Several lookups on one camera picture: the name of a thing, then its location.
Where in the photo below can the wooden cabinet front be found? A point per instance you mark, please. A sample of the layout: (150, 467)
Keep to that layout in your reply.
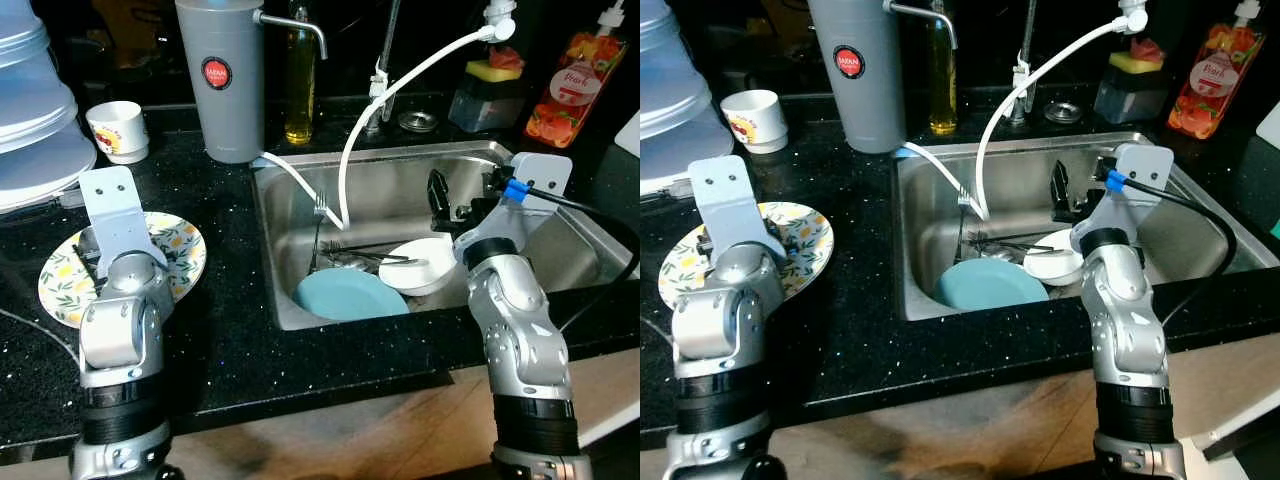
(950, 420)
(380, 420)

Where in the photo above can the green object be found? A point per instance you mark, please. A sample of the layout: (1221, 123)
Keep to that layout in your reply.
(1275, 222)

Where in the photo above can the stainless steel sink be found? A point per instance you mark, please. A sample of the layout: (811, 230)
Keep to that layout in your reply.
(1200, 240)
(400, 185)

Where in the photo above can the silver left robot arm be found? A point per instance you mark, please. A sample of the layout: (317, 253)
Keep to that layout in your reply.
(712, 335)
(115, 340)

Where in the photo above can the white printed cup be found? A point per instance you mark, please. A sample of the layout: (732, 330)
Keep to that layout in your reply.
(755, 120)
(118, 130)

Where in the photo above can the floral lemon print plate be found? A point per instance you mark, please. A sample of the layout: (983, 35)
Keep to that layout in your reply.
(180, 250)
(805, 245)

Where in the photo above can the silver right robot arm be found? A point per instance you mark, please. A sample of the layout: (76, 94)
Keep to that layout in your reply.
(520, 340)
(1130, 320)

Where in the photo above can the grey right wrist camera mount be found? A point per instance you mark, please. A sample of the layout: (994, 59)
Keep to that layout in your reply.
(540, 172)
(1145, 165)

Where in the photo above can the yellow sponge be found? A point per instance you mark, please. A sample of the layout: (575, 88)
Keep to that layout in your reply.
(485, 71)
(1130, 63)

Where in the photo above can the light blue plate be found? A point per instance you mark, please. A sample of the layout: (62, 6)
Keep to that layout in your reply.
(345, 295)
(985, 287)

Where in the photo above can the metal faucet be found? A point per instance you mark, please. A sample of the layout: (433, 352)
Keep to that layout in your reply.
(1025, 55)
(385, 60)

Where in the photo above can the yellow oil bottle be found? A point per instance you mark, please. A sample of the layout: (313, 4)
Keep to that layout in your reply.
(942, 95)
(299, 100)

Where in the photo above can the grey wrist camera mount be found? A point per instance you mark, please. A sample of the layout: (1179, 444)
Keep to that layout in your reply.
(115, 215)
(540, 172)
(730, 205)
(1145, 165)

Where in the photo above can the black sponge holder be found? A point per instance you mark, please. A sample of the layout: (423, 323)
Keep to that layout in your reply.
(1125, 95)
(480, 105)

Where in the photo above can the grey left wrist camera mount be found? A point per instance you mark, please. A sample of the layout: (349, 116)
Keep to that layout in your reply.
(115, 215)
(730, 205)

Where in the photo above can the grey water filter canister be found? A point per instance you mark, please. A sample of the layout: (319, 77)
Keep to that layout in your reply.
(225, 110)
(865, 105)

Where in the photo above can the white bowl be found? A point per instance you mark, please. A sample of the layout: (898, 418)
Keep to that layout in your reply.
(425, 272)
(1052, 266)

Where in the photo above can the metal fork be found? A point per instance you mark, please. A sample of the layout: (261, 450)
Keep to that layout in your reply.
(321, 210)
(964, 205)

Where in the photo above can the red scrubber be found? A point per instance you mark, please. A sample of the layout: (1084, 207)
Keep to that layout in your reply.
(1148, 48)
(508, 57)

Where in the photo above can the white board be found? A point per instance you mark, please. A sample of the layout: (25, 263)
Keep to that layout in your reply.
(1272, 100)

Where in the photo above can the round metal drain cap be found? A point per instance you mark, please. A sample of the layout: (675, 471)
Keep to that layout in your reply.
(1063, 112)
(417, 122)

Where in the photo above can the peach dish soap bottle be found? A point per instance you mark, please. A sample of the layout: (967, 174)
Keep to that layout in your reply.
(570, 95)
(1215, 85)

